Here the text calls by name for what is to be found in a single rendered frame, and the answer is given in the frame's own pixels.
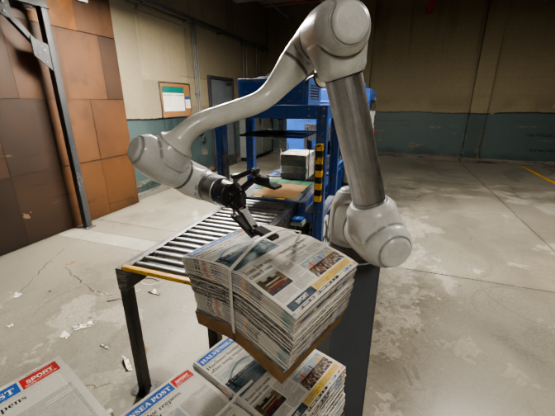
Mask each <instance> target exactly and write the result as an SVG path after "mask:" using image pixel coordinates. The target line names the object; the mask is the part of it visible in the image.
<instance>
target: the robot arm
mask: <svg viewBox="0 0 555 416"><path fill-rule="evenodd" d="M370 32H371V18H370V15H369V12H368V10H367V8H366V7H365V6H364V4H363V3H362V2H360V1H359V0H326V1H324V2H322V3H321V4H320V5H319V6H317V7H316V8H315V9H313V10H312V11H311V12H310V13H309V15H308V16H307V18H306V19H305V20H304V21H303V23H302V24H301V26H300V28H299V29H298V31H297V32H296V34H295V35H294V36H293V38H292V39H291V40H290V42H289V44H288V45H287V48H286V49H285V50H284V51H283V53H282V54H281V56H280V58H279V60H278V62H277V64H276V65H275V67H274V69H273V71H272V72H271V74H270V76H269V77H268V80H267V81H266V82H265V84H264V85H263V86H262V87H261V88H260V89H259V90H258V91H256V92H254V93H252V94H250V95H248V96H246V97H241V98H239V99H236V100H234V101H231V102H227V103H224V104H221V105H219V106H214V107H212V108H209V109H206V110H204V111H200V112H198V113H196V114H194V115H192V116H189V117H188V118H187V119H186V120H184V121H183V122H181V123H180V124H179V125H178V126H176V127H175V128H174V129H173V130H170V131H168V132H161V133H160V134H159V135H154V136H153V135H138V136H136V137H135V138H134V139H133V140H132V141H131V142H130V144H129V147H128V150H127V155H128V158H129V160H130V161H131V163H132V164H133V166H134V167H135V168H136V169H137V170H138V171H139V172H140V173H142V174H144V175H145V176H146V177H148V178H150V179H152V180H154V181H156V182H158V183H160V184H163V185H165V186H168V187H171V188H174V189H175V190H177V191H179V192H181V193H182V194H183V195H185V196H189V197H191V198H194V199H197V200H200V201H207V202H210V203H212V204H214V205H217V206H218V205H223V206H226V207H230V208H231V209H232V210H233V215H231V216H230V218H231V219H232V220H234V221H236V223H237V224H238V225H239V226H240V227H241V228H242V229H243V231H244V232H245V233H246V234H247V235H248V236H249V237H250V238H253V237H255V236H257V235H259V236H260V237H263V236H264V235H265V234H268V233H270V232H272V231H271V230H269V229H267V228H265V227H263V226H262V225H260V226H258V225H257V223H256V222H255V220H254V218H253V216H252V215H251V214H250V213H249V208H248V207H247V205H246V196H247V194H246V193H245V191H247V190H248V189H249V187H251V186H252V185H254V184H257V185H260V186H263V187H267V188H270V189H273V190H276V189H278V188H281V187H282V184H278V183H275V182H270V181H269V178H268V177H265V176H262V175H261V174H260V173H259V171H260V168H259V167H257V168H251V169H250V170H247V171H245V172H242V173H234V174H231V175H230V178H232V179H233V182H231V181H230V180H229V179H228V178H227V177H223V176H221V175H218V174H216V173H213V172H212V171H211V170H209V169H207V168H206V167H204V166H202V165H200V164H198V163H195V162H193V161H192V160H191V159H190V158H191V157H192V153H191V147H192V143H193V141H194V140H195V138H196V137H198V136H199V135H200V134H201V133H203V132H205V131H207V130H210V129H213V128H216V127H218V126H221V125H226V124H229V123H231V122H235V121H239V120H242V119H245V118H248V117H251V116H255V115H257V114H259V113H261V112H263V111H266V110H267V109H268V108H270V107H271V106H273V105H274V104H276V103H277V102H278V101H279V100H281V99H282V98H283V97H284V96H285V95H286V94H287V93H289V92H290V91H291V90H292V89H293V88H294V87H295V86H296V85H297V84H298V83H300V82H301V81H302V80H304V79H305V78H306V77H307V76H308V75H309V74H310V73H311V72H312V71H313V70H315V72H316V74H317V76H318V78H319V79H320V81H321V82H323V83H325V86H326V90H327V93H328V98H329V101H330V108H331V111H332V115H333V119H334V126H335V129H336V133H337V137H338V141H339V147H340V151H341V154H342V159H343V162H344V169H345V172H346V176H347V180H348V184H349V185H348V186H345V187H341V188H340V189H339V190H338V191H337V192H336V194H335V196H334V199H333V200H332V203H331V208H330V241H329V242H322V243H325V244H327V245H328V246H330V247H331V248H334V249H336V250H338V251H339V252H341V253H343V254H344V255H346V256H348V257H349V258H351V259H353V260H354V261H355V262H357V263H359V262H368V263H370V264H372V265H374V266H376V267H383V268H389V267H397V266H400V265H401V264H402V263H403V262H405V261H406V259H407V258H408V257H409V256H410V253H411V250H412V242H411V237H410V232H409V231H408V229H407V228H406V227H405V224H404V222H403V220H402V218H401V215H400V213H399V210H398V209H397V206H396V203H395V202H394V201H393V200H392V199H391V198H390V197H388V196H386V195H385V190H384V186H383V180H382V173H381V168H380V163H379V158H378V154H377V146H376V141H375V136H374V132H373V127H372V119H371V114H370V110H369V105H368V96H367V92H366V88H365V82H364V78H363V70H364V69H365V67H366V63H367V53H368V39H369V36H370ZM251 174H253V176H252V177H251V178H250V179H249V180H248V181H247V182H245V183H244V184H243V185H242V186H241V185H240V184H239V183H238V181H239V180H240V179H241V178H242V177H246V176H248V175H251ZM242 207H244V209H243V210H241V208H242Z"/></svg>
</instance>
